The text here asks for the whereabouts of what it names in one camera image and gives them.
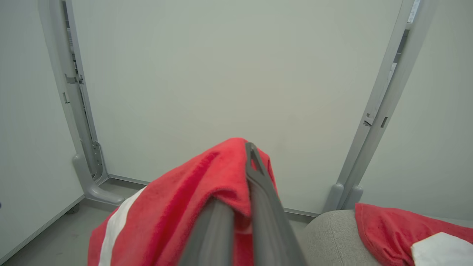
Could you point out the grey partition post with latch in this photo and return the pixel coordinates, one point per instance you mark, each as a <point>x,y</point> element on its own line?
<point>68,74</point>

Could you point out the grey double partition post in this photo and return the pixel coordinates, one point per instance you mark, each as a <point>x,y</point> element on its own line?
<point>384,111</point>

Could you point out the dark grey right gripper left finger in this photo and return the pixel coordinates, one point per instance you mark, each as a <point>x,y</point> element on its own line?
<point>212,236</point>

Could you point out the red and white garment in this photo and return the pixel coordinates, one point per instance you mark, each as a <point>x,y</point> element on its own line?
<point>177,207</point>

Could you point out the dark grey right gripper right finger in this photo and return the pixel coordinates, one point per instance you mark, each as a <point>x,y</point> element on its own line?
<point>268,214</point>

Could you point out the short grey partition foot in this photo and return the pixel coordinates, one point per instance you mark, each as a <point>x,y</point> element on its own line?
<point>333,199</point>
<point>353,197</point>

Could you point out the long grey partition foot tube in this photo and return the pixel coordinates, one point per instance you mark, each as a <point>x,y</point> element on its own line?
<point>88,184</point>

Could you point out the grey fabric sofa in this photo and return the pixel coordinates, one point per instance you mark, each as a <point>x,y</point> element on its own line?
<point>332,240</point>

